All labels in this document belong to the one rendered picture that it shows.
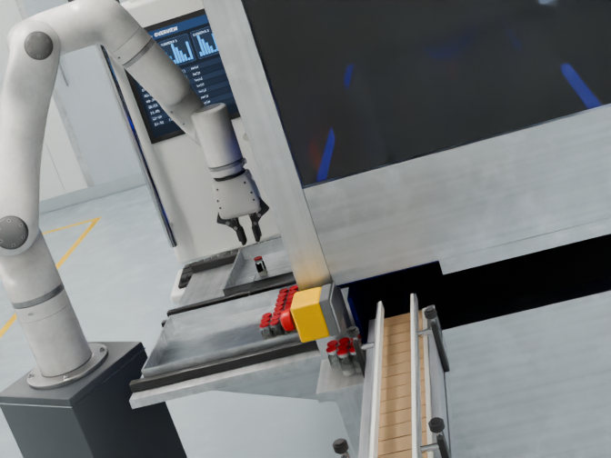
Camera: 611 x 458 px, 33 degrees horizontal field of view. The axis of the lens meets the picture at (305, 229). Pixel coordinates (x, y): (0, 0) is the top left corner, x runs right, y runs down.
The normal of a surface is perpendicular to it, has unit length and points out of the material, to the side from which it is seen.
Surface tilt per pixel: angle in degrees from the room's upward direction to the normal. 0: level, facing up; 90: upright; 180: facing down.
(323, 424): 0
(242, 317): 0
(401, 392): 0
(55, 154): 90
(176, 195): 90
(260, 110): 90
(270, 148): 90
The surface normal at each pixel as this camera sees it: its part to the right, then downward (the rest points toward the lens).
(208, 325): -0.29, -0.91
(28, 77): 0.11, 0.77
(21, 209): 0.48, -0.25
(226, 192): -0.16, 0.37
